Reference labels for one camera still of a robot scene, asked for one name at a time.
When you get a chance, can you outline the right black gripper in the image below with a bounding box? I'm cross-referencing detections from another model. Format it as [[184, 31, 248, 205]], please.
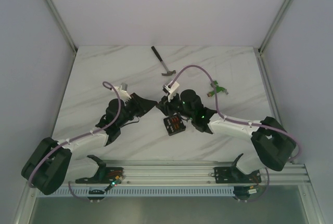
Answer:
[[156, 91, 194, 121]]

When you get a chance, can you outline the black fuse box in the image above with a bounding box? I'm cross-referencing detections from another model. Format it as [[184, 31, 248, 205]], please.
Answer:
[[163, 115, 186, 136]]

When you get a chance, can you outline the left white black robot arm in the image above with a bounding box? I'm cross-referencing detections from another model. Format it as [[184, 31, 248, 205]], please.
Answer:
[[21, 93, 157, 195]]

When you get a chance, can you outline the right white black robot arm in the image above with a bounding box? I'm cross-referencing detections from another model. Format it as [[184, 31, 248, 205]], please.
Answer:
[[156, 89, 297, 182]]

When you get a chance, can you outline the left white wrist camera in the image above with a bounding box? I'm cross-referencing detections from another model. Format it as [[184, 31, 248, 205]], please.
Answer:
[[114, 83, 131, 102]]

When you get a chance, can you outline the claw hammer black handle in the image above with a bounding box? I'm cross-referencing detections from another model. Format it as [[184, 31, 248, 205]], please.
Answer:
[[151, 46, 176, 76]]

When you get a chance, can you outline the aluminium mounting rail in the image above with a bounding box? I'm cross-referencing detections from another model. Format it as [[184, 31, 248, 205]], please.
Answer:
[[27, 157, 310, 186]]

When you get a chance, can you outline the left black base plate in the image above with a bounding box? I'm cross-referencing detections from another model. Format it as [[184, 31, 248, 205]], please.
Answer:
[[75, 167, 123, 184]]

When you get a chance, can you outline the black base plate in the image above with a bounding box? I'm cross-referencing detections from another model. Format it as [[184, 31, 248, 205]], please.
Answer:
[[75, 167, 123, 184], [211, 166, 262, 184]]

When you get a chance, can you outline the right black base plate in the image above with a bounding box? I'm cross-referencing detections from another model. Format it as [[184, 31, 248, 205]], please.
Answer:
[[211, 166, 262, 184]]

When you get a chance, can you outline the right aluminium frame post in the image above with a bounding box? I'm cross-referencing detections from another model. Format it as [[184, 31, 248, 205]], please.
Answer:
[[258, 0, 306, 53]]

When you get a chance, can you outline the aluminium frame post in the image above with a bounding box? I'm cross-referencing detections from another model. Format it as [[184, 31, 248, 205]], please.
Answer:
[[258, 0, 306, 53], [32, 0, 78, 53]]

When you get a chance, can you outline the grey slotted cable duct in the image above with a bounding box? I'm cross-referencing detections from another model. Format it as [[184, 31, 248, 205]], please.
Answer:
[[36, 187, 300, 198]]

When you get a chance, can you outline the left aluminium frame post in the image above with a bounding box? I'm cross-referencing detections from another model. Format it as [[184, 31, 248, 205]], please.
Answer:
[[32, 0, 78, 53]]

